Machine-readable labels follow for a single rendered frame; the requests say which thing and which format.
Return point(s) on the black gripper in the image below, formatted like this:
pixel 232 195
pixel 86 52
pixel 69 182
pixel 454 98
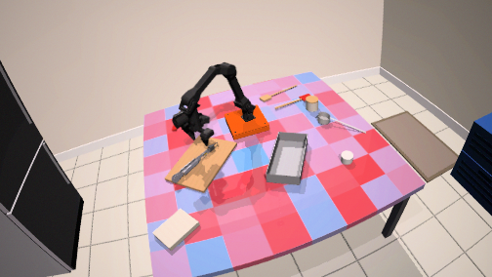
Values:
pixel 196 126

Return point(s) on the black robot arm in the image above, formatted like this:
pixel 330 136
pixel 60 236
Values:
pixel 191 97

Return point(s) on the grey cylinder with orange lid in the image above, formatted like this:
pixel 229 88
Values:
pixel 312 103

